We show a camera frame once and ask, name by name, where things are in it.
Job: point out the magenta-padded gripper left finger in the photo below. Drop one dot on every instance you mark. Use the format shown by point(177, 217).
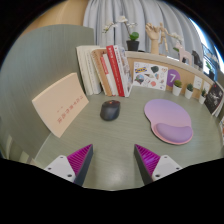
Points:
point(78, 160)

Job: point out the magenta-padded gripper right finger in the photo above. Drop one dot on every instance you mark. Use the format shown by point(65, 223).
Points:
point(150, 160)

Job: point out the black computer mouse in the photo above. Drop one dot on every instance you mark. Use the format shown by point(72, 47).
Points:
point(110, 110)

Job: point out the purple mouse pad with wrist rest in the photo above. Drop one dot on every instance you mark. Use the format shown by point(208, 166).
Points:
point(168, 118)

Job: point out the large beige book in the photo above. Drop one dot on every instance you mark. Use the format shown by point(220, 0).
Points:
point(60, 103)

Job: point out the succulent in white pot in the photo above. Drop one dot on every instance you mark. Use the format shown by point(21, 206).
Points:
point(189, 93)
point(177, 90)
point(202, 98)

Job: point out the colourful printed card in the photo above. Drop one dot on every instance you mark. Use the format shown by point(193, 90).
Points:
point(222, 130)

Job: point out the white sticker sheet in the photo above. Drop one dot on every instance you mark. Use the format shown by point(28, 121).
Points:
point(150, 76)

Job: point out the round purple number sticker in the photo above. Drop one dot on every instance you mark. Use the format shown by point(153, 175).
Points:
point(172, 77)

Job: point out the plain white book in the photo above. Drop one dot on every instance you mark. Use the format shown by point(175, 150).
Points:
point(111, 78)

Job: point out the black cover book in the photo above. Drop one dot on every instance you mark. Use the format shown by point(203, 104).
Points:
point(213, 98)

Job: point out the thick white book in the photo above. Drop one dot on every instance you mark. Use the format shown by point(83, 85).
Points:
point(83, 70)

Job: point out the white book with photo cover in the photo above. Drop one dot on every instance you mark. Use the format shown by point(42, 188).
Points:
point(125, 73)

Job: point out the thin red and white book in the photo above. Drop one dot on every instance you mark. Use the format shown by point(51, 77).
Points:
point(106, 74)

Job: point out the brown paper-covered book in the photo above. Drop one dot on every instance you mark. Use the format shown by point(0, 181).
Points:
point(100, 65)

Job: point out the small orchid in dark pot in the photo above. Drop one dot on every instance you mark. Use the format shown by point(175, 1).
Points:
point(210, 71)

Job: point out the grey-green desk partition panel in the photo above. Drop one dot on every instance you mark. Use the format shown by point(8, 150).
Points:
point(40, 56)

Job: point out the black wooden horse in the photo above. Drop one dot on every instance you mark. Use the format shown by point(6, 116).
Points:
point(197, 59)

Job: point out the pink wooden horse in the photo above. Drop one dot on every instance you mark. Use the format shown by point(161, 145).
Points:
point(184, 53)

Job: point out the white orchid in black pot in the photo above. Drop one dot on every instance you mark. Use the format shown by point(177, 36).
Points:
point(132, 45)

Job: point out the wooden artist mannequin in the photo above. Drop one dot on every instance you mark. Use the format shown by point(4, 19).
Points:
point(165, 38)

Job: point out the white orchid behind horse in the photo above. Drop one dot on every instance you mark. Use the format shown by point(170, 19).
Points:
point(176, 38)

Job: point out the wooden hand model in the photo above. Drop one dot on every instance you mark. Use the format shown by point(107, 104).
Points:
point(154, 35)

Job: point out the light grey curtain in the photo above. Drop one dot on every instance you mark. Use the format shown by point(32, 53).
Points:
point(140, 15)

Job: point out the white wall socket plate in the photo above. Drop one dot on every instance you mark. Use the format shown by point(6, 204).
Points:
point(197, 82)
point(206, 86)

